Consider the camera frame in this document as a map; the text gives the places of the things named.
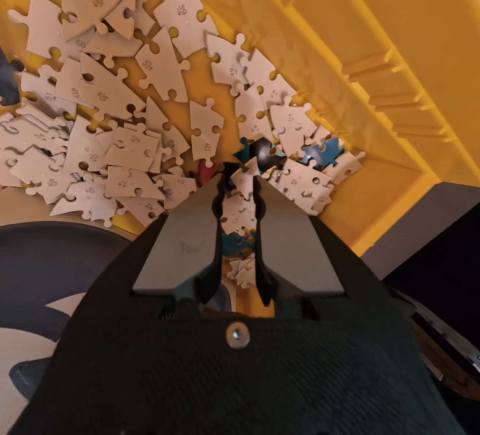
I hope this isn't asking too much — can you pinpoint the white jigsaw puzzle piece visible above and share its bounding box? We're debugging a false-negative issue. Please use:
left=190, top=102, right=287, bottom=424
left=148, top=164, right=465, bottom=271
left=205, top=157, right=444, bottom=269
left=230, top=157, right=262, bottom=200

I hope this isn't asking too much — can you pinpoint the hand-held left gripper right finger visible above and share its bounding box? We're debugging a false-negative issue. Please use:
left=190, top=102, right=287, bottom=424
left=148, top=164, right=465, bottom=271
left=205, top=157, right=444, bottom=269
left=253, top=174, right=345, bottom=308

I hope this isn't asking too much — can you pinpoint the pile of white puzzle pieces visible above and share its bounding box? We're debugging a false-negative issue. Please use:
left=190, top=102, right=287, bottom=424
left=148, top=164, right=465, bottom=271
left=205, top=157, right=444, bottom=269
left=0, top=0, right=366, bottom=289

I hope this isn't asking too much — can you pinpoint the red jigsaw puzzle piece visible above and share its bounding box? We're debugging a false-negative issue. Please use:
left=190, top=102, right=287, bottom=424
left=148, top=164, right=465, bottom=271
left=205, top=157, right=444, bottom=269
left=195, top=159, right=219, bottom=186

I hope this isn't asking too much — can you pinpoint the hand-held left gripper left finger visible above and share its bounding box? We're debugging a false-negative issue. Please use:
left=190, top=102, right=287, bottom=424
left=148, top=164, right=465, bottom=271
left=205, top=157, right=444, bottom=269
left=132, top=173, right=226, bottom=306

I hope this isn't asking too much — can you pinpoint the black jigsaw puzzle piece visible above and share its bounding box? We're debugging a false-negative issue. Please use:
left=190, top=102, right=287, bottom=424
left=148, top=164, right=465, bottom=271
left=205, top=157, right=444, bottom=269
left=248, top=138, right=286, bottom=172

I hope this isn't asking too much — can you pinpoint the yellow plastic bin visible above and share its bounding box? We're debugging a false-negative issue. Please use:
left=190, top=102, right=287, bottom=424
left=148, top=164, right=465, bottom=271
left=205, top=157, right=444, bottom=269
left=0, top=0, right=480, bottom=319

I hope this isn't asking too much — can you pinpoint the blue ear cutout sheet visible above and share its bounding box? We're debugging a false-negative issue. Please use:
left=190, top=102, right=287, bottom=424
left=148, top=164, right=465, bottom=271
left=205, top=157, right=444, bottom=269
left=0, top=221, right=136, bottom=435

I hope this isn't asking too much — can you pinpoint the blue jigsaw puzzle piece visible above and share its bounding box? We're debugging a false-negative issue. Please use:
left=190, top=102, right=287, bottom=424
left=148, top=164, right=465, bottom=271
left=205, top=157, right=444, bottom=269
left=302, top=138, right=345, bottom=167

